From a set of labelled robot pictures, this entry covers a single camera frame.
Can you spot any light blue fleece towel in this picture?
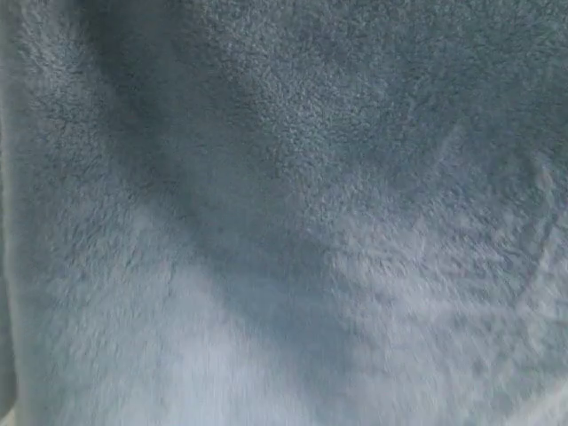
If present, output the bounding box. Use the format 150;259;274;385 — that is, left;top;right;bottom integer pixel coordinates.
1;1;567;425

